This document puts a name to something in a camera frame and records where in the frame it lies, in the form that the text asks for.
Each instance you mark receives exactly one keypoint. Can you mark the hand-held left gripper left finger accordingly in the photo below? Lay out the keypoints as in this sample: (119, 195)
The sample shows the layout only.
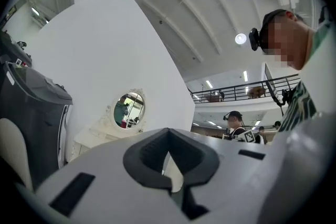
(143, 162)

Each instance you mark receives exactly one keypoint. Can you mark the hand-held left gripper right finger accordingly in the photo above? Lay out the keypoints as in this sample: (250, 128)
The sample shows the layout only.
(197, 162)

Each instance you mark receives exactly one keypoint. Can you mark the white dressing table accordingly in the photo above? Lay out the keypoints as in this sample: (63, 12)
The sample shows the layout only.
(89, 136)

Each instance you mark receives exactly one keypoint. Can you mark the flat screen on black arm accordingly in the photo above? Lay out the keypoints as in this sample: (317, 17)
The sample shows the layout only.
(273, 86)

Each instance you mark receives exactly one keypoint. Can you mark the ceiling tube light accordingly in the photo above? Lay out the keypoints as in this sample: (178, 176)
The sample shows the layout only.
(209, 84)
(245, 75)

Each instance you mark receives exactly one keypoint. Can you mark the black balcony railing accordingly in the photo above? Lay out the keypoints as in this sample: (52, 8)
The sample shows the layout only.
(236, 91)

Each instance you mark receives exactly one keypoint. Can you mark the round wooden table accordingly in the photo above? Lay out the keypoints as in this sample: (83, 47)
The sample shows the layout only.
(257, 91)

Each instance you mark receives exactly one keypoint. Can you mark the beige padded chair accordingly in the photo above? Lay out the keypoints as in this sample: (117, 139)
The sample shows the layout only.
(13, 147)

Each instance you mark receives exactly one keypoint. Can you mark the round ceiling light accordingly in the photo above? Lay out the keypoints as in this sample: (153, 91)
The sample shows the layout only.
(240, 38)

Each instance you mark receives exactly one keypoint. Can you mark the person's head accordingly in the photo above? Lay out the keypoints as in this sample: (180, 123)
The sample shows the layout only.
(291, 42)

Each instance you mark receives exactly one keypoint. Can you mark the person's torso in patterned shirt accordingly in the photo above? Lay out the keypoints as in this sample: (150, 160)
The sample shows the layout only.
(321, 60)

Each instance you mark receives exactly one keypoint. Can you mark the black cap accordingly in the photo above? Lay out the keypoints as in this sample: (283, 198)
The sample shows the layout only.
(273, 17)

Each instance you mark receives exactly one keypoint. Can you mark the oval mirror with ornate frame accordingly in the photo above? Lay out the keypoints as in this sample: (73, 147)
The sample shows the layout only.
(129, 110)

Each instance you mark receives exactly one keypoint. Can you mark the black head camera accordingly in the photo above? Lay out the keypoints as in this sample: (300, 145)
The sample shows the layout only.
(254, 38)

